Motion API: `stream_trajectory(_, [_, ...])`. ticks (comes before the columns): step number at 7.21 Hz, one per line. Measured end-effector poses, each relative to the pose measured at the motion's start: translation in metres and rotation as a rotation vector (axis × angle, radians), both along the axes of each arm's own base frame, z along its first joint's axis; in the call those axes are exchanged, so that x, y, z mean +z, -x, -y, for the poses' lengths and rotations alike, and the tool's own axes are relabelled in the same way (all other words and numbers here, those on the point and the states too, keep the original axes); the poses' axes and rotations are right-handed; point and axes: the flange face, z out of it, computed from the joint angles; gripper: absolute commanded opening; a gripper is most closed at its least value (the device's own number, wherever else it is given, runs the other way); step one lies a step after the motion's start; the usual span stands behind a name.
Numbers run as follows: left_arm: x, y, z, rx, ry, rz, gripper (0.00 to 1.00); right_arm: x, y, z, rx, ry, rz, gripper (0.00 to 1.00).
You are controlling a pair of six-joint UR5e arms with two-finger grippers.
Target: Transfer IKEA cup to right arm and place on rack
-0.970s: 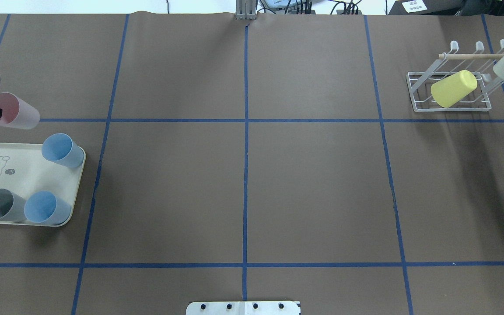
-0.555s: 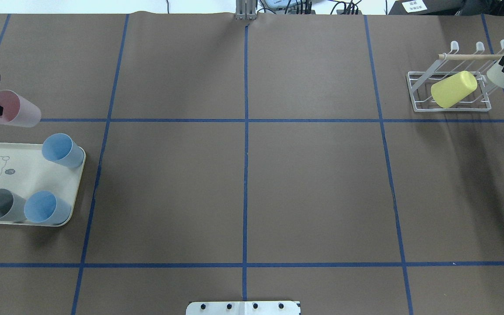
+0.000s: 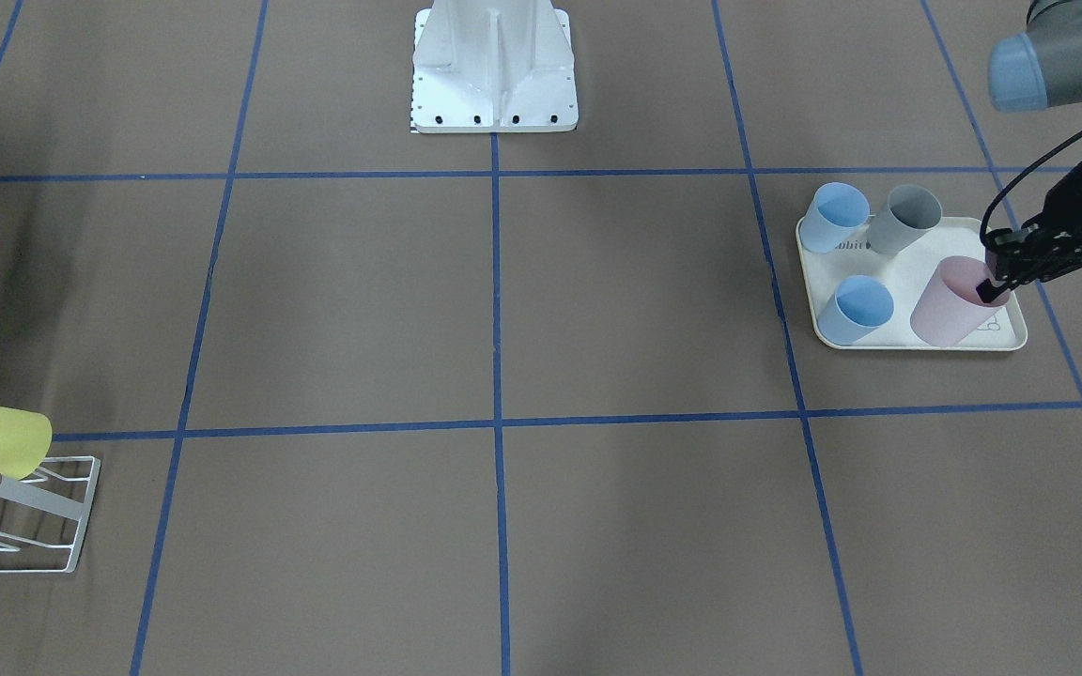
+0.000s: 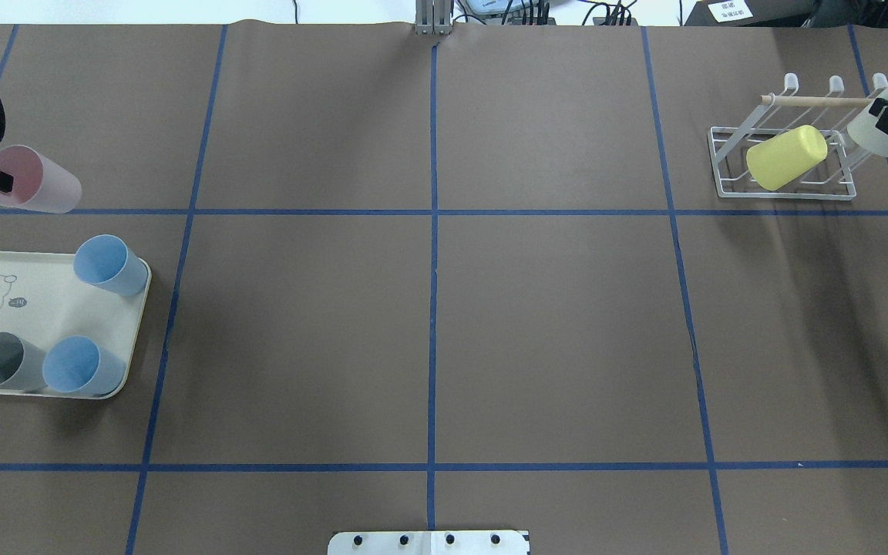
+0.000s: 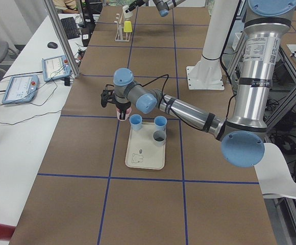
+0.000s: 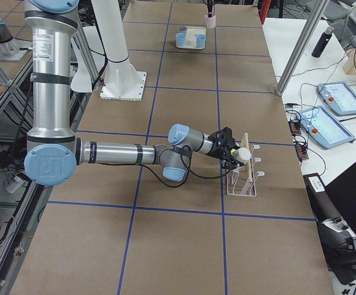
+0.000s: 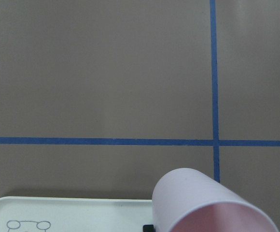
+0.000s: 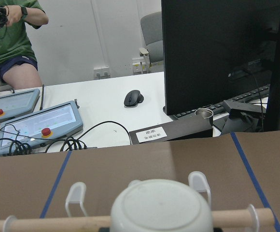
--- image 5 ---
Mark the white plastic cup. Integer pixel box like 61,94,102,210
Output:
122,5,133,19

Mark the blue cup far left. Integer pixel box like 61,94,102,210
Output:
129,114,142,131

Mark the black keyboard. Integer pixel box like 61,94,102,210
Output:
60,17,80,39

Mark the pink plastic cup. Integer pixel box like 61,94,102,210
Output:
116,107,132,121

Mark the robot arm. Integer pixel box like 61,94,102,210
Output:
108,1,296,167
125,0,185,17

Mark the small black adapter box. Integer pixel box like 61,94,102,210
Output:
64,77,71,86

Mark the brown paper table cover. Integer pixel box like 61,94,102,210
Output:
10,7,276,244

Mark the white wire cup rack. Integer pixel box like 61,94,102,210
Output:
114,13,132,42

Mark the far teach pendant tablet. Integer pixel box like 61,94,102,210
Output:
41,55,71,82

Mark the blue cup far right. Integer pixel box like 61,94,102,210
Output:
154,115,167,131

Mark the grey plastic cup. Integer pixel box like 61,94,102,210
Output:
153,130,166,146

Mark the white chair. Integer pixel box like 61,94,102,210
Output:
254,143,296,199

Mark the black computer mouse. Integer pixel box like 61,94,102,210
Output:
47,42,58,49

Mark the beige serving tray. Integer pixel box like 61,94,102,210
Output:
125,122,165,170

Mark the teach pendant tablet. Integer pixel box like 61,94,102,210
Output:
41,55,71,82
2,75,39,105

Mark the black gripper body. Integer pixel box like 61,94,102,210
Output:
130,0,145,9
115,101,131,113

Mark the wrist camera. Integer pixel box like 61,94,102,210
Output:
101,87,115,108

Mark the white camera mast column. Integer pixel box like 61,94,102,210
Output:
187,1,230,90

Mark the near teach pendant tablet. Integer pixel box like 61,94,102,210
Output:
2,75,39,105

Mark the blue cup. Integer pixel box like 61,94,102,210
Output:
154,115,167,131
129,114,142,131

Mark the yellow plastic cup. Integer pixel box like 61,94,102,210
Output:
124,20,133,33

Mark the aluminium frame post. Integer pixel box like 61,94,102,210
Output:
43,0,80,78

